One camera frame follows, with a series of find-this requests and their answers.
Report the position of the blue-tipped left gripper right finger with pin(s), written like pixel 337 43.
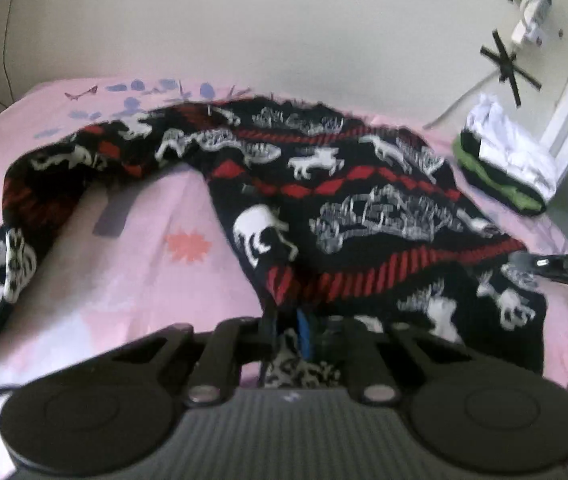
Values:
pixel 367 377

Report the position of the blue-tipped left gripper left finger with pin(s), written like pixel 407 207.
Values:
pixel 233 344

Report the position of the black red patterned knit sweater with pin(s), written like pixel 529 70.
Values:
pixel 326 213

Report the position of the folded green black garment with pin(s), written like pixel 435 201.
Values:
pixel 520 197

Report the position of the folded white garment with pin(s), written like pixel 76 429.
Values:
pixel 509 147

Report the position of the pink tree-print bed sheet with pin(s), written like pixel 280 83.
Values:
pixel 130 260

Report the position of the black tape cross lower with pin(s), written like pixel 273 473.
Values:
pixel 504 58

